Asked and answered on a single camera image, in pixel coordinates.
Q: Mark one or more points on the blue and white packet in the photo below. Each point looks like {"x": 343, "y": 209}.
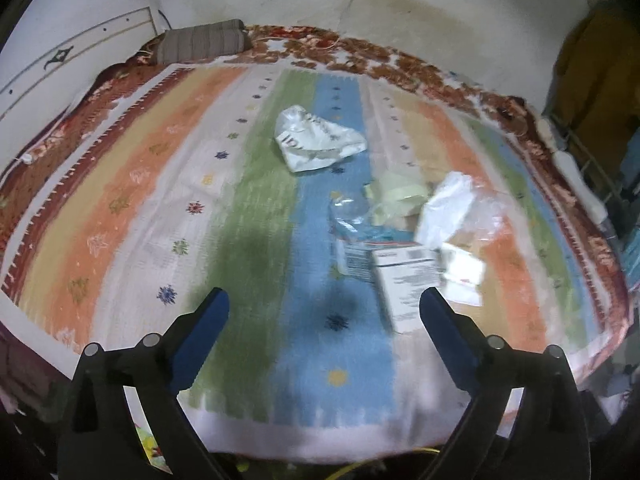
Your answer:
{"x": 355, "y": 250}

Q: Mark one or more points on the small white box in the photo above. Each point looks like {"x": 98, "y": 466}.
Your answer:
{"x": 462, "y": 272}

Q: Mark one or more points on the white headboard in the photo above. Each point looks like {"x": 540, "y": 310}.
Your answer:
{"x": 75, "y": 45}

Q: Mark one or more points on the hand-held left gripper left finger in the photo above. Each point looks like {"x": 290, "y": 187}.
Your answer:
{"x": 200, "y": 340}

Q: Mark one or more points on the grey striped pillow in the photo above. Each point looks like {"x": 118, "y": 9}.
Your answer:
{"x": 200, "y": 40}

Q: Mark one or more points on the colourful striped blanket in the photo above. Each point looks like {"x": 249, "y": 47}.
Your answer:
{"x": 150, "y": 185}

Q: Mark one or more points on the white plastic bag brown print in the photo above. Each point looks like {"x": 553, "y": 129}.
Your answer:
{"x": 320, "y": 140}

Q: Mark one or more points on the white printed box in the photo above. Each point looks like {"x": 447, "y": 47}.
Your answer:
{"x": 407, "y": 285}

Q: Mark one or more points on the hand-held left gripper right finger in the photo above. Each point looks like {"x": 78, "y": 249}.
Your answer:
{"x": 450, "y": 341}

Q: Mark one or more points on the yellow hanging garment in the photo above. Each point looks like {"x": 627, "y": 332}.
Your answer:
{"x": 595, "y": 70}

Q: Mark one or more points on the metal rack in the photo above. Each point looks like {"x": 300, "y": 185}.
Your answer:
{"x": 595, "y": 160}

